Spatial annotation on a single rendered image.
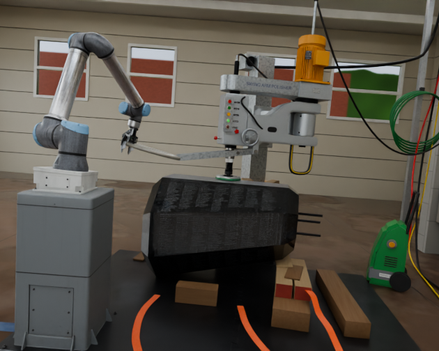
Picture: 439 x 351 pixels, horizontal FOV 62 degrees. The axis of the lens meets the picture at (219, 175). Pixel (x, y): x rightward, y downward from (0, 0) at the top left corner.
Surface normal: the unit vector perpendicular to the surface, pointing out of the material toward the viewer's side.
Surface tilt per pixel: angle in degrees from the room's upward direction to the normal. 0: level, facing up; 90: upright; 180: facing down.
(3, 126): 90
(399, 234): 90
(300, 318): 90
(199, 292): 90
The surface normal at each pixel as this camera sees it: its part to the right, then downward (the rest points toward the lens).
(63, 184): -0.01, 0.10
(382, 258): -0.36, 0.07
